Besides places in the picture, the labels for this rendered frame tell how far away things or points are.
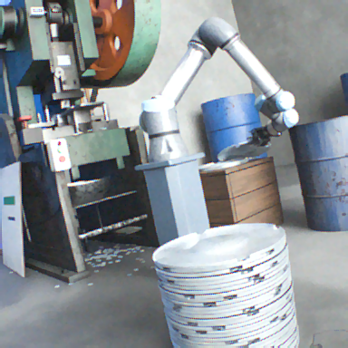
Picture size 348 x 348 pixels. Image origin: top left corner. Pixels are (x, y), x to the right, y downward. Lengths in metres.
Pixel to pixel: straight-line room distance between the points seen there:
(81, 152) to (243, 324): 1.32
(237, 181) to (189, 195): 0.44
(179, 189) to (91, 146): 0.70
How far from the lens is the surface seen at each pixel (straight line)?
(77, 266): 1.79
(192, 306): 0.78
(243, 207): 1.78
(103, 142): 1.94
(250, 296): 0.75
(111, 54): 2.39
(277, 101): 1.54
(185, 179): 1.35
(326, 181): 1.69
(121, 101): 3.77
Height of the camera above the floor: 0.48
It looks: 3 degrees down
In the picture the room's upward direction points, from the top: 12 degrees counter-clockwise
